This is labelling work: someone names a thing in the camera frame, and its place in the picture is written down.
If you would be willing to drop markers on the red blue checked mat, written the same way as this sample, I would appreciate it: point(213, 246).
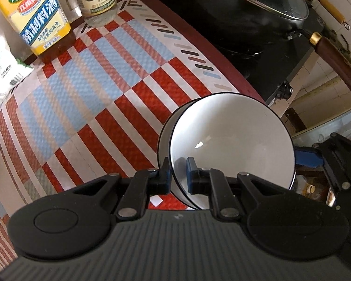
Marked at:
point(90, 93)

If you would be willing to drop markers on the black gas stove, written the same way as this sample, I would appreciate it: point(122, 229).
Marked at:
point(280, 67)

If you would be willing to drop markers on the white green plastic bag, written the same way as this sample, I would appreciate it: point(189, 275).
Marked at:
point(3, 67)

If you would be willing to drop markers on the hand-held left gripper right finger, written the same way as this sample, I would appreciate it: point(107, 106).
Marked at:
point(190, 175)

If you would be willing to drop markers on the translucent plastic bag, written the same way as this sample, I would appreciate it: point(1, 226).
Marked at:
point(333, 124)

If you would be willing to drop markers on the black wok with glass lid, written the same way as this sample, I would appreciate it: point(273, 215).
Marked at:
point(237, 20)

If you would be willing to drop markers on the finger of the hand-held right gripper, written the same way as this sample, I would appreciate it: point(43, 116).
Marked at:
point(308, 156)

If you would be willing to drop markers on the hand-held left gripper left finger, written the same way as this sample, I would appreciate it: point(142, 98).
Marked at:
point(163, 178)

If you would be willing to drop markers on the white ribbed bowl black rim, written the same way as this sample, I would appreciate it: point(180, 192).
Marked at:
point(163, 140)
point(231, 140)

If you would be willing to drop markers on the yellow label cooking wine bottle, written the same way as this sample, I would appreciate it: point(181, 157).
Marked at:
point(41, 20)

